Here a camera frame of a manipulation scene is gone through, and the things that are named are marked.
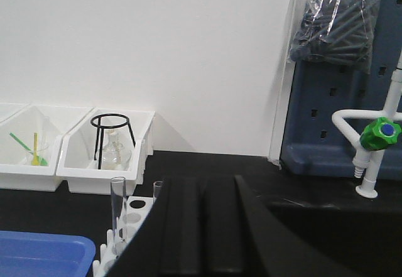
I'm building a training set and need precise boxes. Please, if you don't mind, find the blue plastic tray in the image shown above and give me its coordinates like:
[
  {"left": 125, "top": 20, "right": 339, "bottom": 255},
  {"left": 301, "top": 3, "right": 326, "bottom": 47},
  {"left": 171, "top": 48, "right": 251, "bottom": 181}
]
[{"left": 1, "top": 231, "right": 95, "bottom": 276}]

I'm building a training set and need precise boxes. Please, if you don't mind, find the clear glass test tube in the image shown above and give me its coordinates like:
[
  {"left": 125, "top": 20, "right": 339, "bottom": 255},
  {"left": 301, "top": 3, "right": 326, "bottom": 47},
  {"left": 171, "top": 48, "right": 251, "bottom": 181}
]
[{"left": 110, "top": 176, "right": 128, "bottom": 258}]

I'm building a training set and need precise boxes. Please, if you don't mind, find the right white storage bin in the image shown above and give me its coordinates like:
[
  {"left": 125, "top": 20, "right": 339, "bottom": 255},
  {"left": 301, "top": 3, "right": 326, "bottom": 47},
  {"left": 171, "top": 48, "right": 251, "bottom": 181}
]
[{"left": 56, "top": 107, "right": 155, "bottom": 194}]

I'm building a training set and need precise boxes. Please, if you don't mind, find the middle white storage bin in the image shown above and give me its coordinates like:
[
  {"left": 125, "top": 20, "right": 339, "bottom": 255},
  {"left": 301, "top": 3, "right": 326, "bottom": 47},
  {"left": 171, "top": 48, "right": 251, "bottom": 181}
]
[{"left": 1, "top": 104, "right": 93, "bottom": 192}]

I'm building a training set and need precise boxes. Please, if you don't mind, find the black lab sink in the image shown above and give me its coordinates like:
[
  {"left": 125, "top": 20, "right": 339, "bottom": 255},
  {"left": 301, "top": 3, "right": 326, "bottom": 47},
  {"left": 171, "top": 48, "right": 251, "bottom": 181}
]
[{"left": 266, "top": 198, "right": 401, "bottom": 276}]

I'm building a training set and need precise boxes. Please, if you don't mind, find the left white storage bin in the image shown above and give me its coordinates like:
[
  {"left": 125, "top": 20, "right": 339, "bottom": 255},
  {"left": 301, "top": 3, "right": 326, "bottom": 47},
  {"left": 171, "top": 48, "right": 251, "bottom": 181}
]
[{"left": 0, "top": 102, "right": 31, "bottom": 123}]

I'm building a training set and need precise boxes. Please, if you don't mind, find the clear glass flask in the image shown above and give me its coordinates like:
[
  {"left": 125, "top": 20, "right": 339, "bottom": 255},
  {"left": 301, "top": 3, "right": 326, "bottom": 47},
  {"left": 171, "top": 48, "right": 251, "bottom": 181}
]
[{"left": 100, "top": 129, "right": 132, "bottom": 171}]

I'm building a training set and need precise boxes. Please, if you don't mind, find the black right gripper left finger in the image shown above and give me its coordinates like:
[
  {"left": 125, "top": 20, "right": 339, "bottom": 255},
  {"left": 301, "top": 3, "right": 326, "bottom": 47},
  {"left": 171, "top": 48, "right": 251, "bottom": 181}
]
[{"left": 103, "top": 175, "right": 214, "bottom": 277}]

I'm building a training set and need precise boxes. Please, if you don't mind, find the plastic bag of pegs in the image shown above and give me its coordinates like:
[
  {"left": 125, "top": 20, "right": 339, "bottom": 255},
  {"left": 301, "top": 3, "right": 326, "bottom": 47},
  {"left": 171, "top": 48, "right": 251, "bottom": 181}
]
[{"left": 288, "top": 0, "right": 381, "bottom": 73}]

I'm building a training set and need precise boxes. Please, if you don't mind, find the test tube in rack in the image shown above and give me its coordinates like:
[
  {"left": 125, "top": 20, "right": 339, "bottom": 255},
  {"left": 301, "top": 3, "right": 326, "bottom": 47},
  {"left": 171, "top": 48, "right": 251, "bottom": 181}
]
[{"left": 153, "top": 180, "right": 163, "bottom": 201}]

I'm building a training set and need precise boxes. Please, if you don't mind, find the yellow plastic spatula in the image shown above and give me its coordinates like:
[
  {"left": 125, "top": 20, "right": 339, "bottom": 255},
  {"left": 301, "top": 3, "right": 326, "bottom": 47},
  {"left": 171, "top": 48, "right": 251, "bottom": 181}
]
[{"left": 31, "top": 133, "right": 40, "bottom": 166}]

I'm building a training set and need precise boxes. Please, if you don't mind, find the white test tube rack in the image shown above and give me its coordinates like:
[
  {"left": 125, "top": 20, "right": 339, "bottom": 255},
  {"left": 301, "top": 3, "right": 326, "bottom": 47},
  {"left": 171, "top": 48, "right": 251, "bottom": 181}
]
[{"left": 92, "top": 196, "right": 154, "bottom": 277}]

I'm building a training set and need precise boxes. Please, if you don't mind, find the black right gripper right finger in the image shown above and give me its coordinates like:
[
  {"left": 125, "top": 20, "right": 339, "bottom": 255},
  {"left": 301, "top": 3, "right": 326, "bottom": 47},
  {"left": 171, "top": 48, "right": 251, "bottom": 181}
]
[{"left": 204, "top": 176, "right": 314, "bottom": 276}]

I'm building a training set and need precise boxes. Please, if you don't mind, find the white gooseneck lab faucet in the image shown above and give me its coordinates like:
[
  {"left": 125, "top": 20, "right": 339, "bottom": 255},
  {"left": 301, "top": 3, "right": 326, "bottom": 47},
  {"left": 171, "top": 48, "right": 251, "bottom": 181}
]
[{"left": 332, "top": 59, "right": 401, "bottom": 198}]

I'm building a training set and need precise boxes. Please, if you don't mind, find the blue-grey pegboard drying rack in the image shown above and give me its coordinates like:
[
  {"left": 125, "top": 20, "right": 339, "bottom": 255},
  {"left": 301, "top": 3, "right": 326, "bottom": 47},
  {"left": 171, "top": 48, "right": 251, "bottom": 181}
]
[{"left": 279, "top": 0, "right": 402, "bottom": 179}]

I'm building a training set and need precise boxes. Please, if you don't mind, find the white storage bin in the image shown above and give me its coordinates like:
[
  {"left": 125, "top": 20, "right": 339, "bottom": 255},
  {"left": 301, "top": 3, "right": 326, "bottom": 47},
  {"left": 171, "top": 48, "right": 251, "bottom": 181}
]
[
  {"left": 1, "top": 104, "right": 93, "bottom": 192},
  {"left": 0, "top": 102, "right": 31, "bottom": 123},
  {"left": 56, "top": 107, "right": 155, "bottom": 194}
]

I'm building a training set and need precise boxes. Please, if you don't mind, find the black metal tripod stand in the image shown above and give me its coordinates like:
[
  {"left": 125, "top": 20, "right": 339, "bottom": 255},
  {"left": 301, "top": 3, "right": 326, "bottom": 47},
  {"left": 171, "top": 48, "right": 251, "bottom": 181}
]
[{"left": 90, "top": 113, "right": 136, "bottom": 171}]

